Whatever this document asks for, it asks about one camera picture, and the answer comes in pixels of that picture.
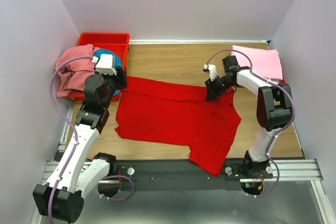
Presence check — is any dusty pink t shirt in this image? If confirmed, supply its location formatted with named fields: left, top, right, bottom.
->
left=55, top=44, right=100, bottom=98

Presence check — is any red t shirt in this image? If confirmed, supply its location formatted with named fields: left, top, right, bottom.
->
left=115, top=77, right=241, bottom=176

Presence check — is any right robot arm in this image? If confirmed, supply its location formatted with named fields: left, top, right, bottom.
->
left=203, top=55, right=295, bottom=176

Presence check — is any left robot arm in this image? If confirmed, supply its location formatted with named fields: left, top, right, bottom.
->
left=33, top=67, right=127, bottom=223

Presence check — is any blue t shirt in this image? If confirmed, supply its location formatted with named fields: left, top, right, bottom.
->
left=94, top=49, right=122, bottom=97

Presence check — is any red plastic bin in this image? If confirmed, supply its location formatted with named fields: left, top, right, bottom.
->
left=67, top=33, right=130, bottom=101

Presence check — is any folded light pink shirt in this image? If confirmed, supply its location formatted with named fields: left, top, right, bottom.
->
left=232, top=45, right=283, bottom=80

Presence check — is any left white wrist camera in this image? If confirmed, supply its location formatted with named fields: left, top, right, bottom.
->
left=92, top=54, right=117, bottom=75

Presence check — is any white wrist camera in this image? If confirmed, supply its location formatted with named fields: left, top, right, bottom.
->
left=203, top=64, right=218, bottom=81
left=92, top=54, right=117, bottom=75

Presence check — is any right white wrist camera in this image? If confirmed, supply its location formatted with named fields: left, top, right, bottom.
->
left=203, top=64, right=218, bottom=81

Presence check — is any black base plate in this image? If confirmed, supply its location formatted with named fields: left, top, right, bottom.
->
left=108, top=158, right=274, bottom=191

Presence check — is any aluminium frame rail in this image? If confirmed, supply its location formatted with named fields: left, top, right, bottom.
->
left=29, top=103, right=336, bottom=224

